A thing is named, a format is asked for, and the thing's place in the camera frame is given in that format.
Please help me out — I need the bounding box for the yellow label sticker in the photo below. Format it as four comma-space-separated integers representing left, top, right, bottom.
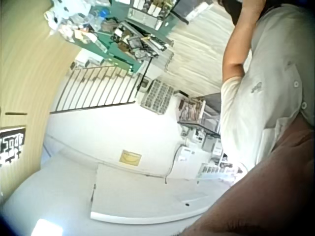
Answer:
119, 149, 143, 167

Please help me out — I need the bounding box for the black and white marker sign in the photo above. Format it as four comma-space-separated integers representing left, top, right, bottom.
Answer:
0, 125, 27, 168

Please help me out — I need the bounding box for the black metal railing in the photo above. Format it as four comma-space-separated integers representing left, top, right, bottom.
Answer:
49, 64, 145, 115

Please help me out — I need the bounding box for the clear plastic box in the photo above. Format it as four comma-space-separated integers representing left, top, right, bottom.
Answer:
127, 0, 172, 31

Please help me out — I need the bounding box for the white cable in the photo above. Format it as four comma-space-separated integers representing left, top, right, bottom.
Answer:
164, 143, 191, 184

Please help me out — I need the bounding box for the black tray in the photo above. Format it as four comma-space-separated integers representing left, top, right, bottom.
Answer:
170, 0, 214, 26

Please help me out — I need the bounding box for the stack of white cartons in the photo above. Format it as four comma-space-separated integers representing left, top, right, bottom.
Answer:
177, 135, 241, 181

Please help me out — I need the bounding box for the cluttered green table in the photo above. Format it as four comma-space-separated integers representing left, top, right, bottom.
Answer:
44, 0, 182, 74

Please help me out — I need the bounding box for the white flat board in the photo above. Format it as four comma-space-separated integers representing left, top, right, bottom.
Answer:
89, 162, 223, 226

